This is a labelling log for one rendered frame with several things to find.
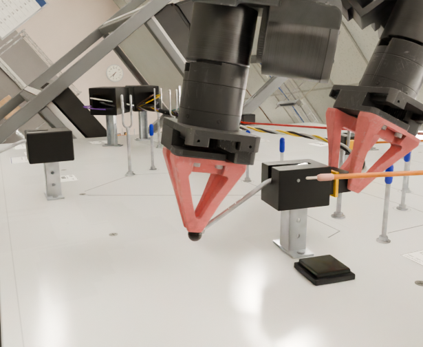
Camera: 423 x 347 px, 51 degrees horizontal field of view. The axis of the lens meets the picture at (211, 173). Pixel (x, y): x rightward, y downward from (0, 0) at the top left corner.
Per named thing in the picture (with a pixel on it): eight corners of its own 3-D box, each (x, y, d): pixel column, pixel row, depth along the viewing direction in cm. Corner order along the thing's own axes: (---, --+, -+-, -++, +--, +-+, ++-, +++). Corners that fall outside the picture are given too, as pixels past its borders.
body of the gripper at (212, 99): (220, 142, 46) (232, 70, 45) (259, 159, 37) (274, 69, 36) (159, 134, 44) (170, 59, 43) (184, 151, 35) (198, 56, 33)
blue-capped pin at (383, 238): (373, 239, 48) (379, 162, 46) (384, 237, 49) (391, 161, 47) (382, 244, 47) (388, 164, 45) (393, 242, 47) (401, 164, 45)
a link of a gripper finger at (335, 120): (344, 188, 51) (379, 113, 50) (386, 206, 44) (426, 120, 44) (298, 168, 49) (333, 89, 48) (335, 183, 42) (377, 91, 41)
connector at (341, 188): (296, 189, 46) (296, 171, 46) (334, 184, 48) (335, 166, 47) (313, 197, 43) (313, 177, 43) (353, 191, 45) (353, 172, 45)
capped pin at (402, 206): (410, 210, 58) (417, 145, 56) (399, 211, 58) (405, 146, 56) (405, 206, 59) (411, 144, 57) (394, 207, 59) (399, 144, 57)
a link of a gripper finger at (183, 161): (212, 217, 47) (226, 131, 45) (236, 242, 40) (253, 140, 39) (150, 214, 45) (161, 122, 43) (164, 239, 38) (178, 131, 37)
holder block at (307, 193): (260, 200, 46) (261, 162, 45) (308, 195, 47) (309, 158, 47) (278, 211, 42) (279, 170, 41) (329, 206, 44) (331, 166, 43)
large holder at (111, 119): (142, 138, 122) (139, 85, 119) (118, 149, 105) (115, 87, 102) (119, 138, 123) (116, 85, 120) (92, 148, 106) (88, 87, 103)
